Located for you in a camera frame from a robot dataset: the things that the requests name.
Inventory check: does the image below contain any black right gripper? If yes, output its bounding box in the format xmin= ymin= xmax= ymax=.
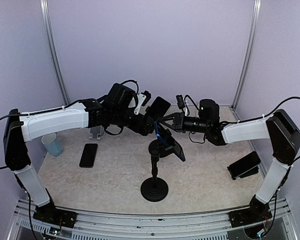
xmin=158 ymin=111 xmax=210 ymax=133

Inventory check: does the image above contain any black phone with silver back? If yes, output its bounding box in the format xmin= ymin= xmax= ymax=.
xmin=145 ymin=96 xmax=171 ymax=121

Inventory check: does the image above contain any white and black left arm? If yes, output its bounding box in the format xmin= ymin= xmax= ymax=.
xmin=0 ymin=82 xmax=153 ymax=223

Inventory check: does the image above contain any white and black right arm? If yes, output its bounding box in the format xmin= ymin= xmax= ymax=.
xmin=155 ymin=99 xmax=300 ymax=222

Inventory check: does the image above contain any blue phone in front holder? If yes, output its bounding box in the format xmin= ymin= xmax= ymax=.
xmin=154 ymin=121 xmax=186 ymax=162

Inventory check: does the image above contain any black round stand base rear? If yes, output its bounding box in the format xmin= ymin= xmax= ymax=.
xmin=148 ymin=139 xmax=174 ymax=158

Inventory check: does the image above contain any white folding phone stand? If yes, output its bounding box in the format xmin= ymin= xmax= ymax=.
xmin=88 ymin=125 xmax=105 ymax=141

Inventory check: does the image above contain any black front stand with pole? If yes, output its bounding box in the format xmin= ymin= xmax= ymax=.
xmin=140 ymin=140 xmax=169 ymax=202

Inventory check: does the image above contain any black folding phone stand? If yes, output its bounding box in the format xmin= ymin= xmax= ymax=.
xmin=227 ymin=166 xmax=259 ymax=180

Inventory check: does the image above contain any light blue plastic cup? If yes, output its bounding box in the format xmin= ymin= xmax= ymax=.
xmin=41 ymin=133 xmax=62 ymax=157

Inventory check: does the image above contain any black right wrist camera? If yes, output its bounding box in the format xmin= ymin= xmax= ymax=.
xmin=175 ymin=94 xmax=185 ymax=110

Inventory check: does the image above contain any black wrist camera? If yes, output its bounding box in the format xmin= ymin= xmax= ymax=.
xmin=141 ymin=90 xmax=152 ymax=107
xmin=175 ymin=94 xmax=185 ymax=110

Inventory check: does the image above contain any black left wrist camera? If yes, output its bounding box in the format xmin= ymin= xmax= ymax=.
xmin=141 ymin=90 xmax=152 ymax=107

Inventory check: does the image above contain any aluminium front rail base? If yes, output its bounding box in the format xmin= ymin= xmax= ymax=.
xmin=6 ymin=197 xmax=298 ymax=240

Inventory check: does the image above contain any right aluminium frame post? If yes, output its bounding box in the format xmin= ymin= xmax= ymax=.
xmin=231 ymin=0 xmax=262 ymax=111

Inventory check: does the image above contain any aluminium frame post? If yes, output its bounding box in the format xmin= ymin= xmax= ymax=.
xmin=231 ymin=0 xmax=262 ymax=111
xmin=40 ymin=0 xmax=70 ymax=105

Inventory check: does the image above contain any left aluminium frame post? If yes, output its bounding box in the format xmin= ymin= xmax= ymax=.
xmin=40 ymin=0 xmax=70 ymax=105

